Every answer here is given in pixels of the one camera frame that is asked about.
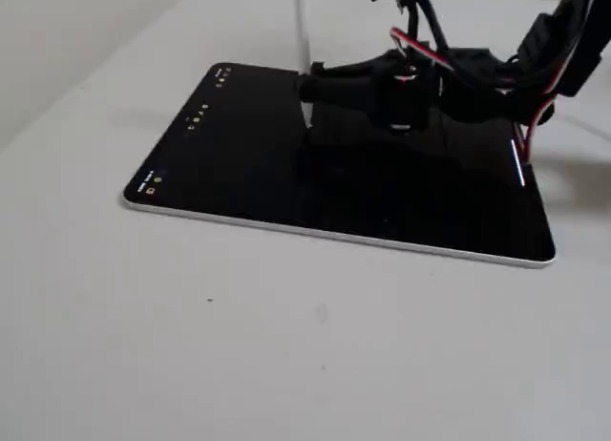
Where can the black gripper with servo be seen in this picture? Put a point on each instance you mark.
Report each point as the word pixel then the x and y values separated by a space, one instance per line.
pixel 355 78

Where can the white stylus pencil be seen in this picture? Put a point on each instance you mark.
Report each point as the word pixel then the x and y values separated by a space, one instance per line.
pixel 303 26

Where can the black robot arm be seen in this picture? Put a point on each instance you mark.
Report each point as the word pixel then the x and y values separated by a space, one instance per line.
pixel 573 40

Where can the black screen tablet silver edge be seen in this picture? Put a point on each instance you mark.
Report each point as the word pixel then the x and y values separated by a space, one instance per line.
pixel 296 188

